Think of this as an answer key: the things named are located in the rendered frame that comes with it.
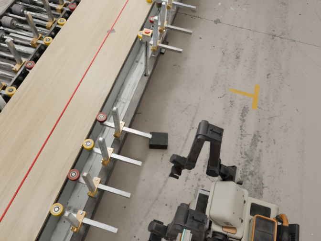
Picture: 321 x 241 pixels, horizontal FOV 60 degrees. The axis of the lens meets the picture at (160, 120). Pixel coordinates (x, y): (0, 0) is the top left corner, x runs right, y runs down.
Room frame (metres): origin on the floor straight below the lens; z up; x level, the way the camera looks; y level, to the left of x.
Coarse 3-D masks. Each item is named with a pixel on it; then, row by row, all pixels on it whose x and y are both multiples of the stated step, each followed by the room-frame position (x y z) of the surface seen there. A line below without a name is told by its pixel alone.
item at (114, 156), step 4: (92, 152) 0.86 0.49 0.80; (96, 152) 0.85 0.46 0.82; (100, 152) 0.85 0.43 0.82; (112, 156) 0.83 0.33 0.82; (116, 156) 0.83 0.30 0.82; (120, 156) 0.84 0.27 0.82; (120, 160) 0.81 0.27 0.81; (124, 160) 0.81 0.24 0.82; (128, 160) 0.81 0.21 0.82; (132, 160) 0.82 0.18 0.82; (136, 164) 0.79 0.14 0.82; (140, 164) 0.79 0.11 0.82
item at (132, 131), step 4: (100, 124) 1.11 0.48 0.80; (104, 124) 1.10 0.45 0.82; (108, 124) 1.11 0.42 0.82; (112, 124) 1.11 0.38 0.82; (112, 128) 1.09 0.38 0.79; (124, 128) 1.09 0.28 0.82; (128, 128) 1.09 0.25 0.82; (128, 132) 1.06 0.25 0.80; (132, 132) 1.06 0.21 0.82; (136, 132) 1.06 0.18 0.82; (140, 132) 1.06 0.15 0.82; (144, 132) 1.07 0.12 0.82; (140, 136) 1.04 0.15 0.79; (144, 136) 1.04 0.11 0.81; (148, 136) 1.04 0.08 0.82
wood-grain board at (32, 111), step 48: (96, 0) 2.53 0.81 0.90; (144, 0) 2.61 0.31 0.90; (48, 48) 1.78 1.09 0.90; (96, 48) 1.85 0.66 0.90; (48, 96) 1.26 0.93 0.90; (96, 96) 1.31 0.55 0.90; (0, 144) 0.79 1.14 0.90; (48, 144) 0.84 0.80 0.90; (0, 192) 0.45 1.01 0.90; (48, 192) 0.49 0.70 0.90; (0, 240) 0.17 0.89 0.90
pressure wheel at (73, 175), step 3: (69, 171) 0.65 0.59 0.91; (72, 171) 0.65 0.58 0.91; (75, 171) 0.65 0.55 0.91; (78, 171) 0.66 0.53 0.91; (69, 174) 0.63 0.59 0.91; (72, 174) 0.63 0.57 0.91; (75, 174) 0.63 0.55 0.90; (78, 174) 0.63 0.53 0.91; (69, 177) 0.60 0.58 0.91; (72, 177) 0.61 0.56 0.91; (75, 177) 0.61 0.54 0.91; (78, 177) 0.62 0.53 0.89; (72, 180) 0.59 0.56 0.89; (75, 180) 0.60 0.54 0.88
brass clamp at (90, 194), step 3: (96, 177) 0.65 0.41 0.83; (93, 180) 0.63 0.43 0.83; (99, 180) 0.63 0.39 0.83; (96, 183) 0.61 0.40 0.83; (99, 183) 0.62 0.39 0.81; (96, 186) 0.58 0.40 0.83; (96, 189) 0.57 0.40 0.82; (87, 192) 0.54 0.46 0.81; (90, 192) 0.54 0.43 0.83; (93, 192) 0.54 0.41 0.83; (96, 192) 0.56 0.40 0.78; (87, 195) 0.52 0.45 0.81; (90, 195) 0.52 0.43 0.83; (93, 195) 0.52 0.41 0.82
